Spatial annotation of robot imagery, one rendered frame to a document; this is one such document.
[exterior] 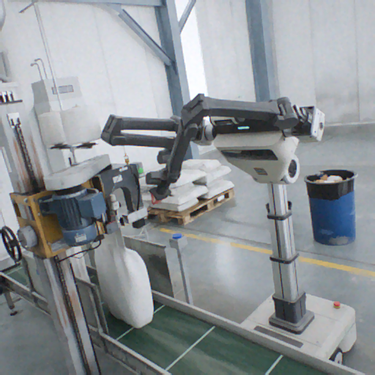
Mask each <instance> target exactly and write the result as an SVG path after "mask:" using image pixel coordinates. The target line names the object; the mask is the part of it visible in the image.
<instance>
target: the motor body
mask: <svg viewBox="0 0 375 375"><path fill-rule="evenodd" d="M87 194H88V193H87V192H86V188H85V187H82V188H81V189H80V190H77V191H75V192H72V193H65V194H55V193H54V194H53V195H52V197H53V203H54V206H55V209H56V214H57V218H58V221H59V226H60V227H61V228H62V229H61V232H62V234H63V237H64V241H65V243H66V244H67V245H68V246H70V247H79V246H82V245H87V244H89V243H91V242H93V241H94V239H96V237H97V228H96V224H95V221H93V220H91V218H82V217H81V213H80V210H79V206H78V200H79V198H81V197H84V196H86V195H87Z"/></svg>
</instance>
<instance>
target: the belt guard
mask: <svg viewBox="0 0 375 375"><path fill-rule="evenodd" d="M94 158H96V159H94ZM89 159H91V160H89ZM89 159H87V160H86V161H83V162H81V163H87V164H86V165H84V166H80V167H76V166H70V167H67V168H64V169H62V170H59V171H56V172H54V173H52V174H48V175H47V176H46V177H44V178H43V179H44V183H45V188H46V190H62V189H66V188H69V187H72V186H76V185H79V184H81V183H84V182H86V181H87V180H88V179H90V178H92V177H93V176H95V175H96V174H97V173H98V172H99V171H101V170H102V169H103V168H105V167H107V166H108V165H110V164H111V161H110V157H109V154H104V155H98V156H95V157H91V158H89ZM73 167H74V168H73Z"/></svg>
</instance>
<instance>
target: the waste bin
mask: <svg viewBox="0 0 375 375"><path fill-rule="evenodd" d="M325 175H327V177H330V176H333V177H340V178H342V180H343V181H340V182H315V181H316V180H321V179H320V178H321V177H323V176H325ZM357 177H358V173H357V172H356V171H352V170H347V169H327V170H321V171H315V172H311V173H309V174H308V175H307V176H305V177H304V182H306V188H307V193H308V200H309V207H310V214H311V227H312V232H313V238H314V240H315V241H316V242H318V243H320V244H323V245H346V244H349V243H351V242H353V241H355V240H356V199H355V191H356V188H357ZM347 178H349V179H347ZM314 180H315V181H314Z"/></svg>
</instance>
